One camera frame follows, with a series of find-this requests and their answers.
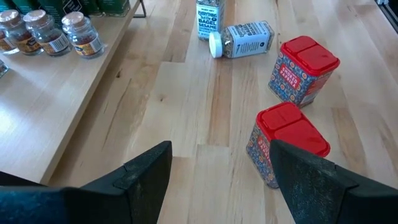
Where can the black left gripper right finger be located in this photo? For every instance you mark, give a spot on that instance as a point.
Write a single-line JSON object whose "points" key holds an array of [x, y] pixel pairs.
{"points": [[326, 199]]}

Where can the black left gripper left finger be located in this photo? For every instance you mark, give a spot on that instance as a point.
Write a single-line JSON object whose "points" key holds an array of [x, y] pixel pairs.
{"points": [[93, 205]]}

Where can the red lid paprika tin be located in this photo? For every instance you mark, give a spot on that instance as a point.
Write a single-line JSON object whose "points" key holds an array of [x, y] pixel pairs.
{"points": [[308, 59], [289, 124]]}

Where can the wooden shelf with black frame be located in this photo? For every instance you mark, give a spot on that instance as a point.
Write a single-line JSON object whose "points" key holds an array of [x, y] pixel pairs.
{"points": [[46, 109]]}

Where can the black metal table frame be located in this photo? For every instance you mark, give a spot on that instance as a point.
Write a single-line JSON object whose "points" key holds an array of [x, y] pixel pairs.
{"points": [[391, 15]]}

